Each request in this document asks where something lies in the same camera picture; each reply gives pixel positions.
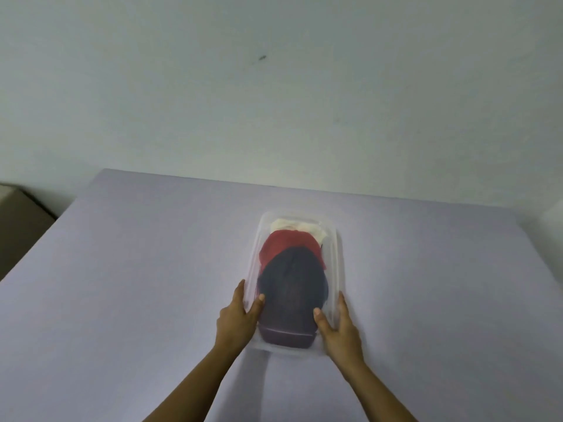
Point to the person's right hand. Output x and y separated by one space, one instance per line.
343 338

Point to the person's left hand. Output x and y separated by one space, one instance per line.
233 326

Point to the person's right thumb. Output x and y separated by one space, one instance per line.
323 321

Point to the person's left thumb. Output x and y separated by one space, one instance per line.
257 308

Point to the clear plastic storage box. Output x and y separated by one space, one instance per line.
295 283

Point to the person's right forearm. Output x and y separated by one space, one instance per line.
380 393

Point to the person's left forearm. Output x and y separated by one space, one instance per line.
193 384

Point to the lavender table cloth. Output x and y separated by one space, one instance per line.
281 303

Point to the navy blue cap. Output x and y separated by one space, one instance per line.
292 298

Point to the red cap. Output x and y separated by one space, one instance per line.
283 246

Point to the cream white cap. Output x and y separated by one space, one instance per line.
299 227

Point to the brown cardboard box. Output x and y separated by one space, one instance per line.
20 228

